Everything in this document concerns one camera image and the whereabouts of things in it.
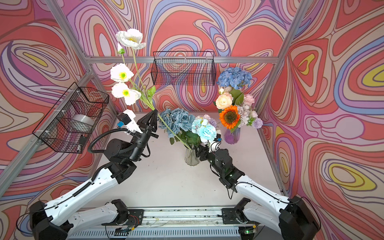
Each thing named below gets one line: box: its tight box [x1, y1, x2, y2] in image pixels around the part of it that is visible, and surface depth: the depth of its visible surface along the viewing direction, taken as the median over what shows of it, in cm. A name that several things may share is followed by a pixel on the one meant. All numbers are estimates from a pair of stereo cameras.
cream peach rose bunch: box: [213, 86, 234, 110], surface depth 72 cm
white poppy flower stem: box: [110, 29, 192, 150], surface depth 39 cm
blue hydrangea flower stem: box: [216, 67, 252, 90], surface depth 76 cm
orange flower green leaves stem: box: [219, 105, 241, 134], surface depth 67 cm
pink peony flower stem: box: [244, 94, 255, 106], surface depth 85 cm
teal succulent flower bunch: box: [158, 108, 196, 145], surface depth 68 cm
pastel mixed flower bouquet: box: [237, 104, 263, 129], surface depth 79 cm
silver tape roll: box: [71, 114, 95, 133], surface depth 74 cm
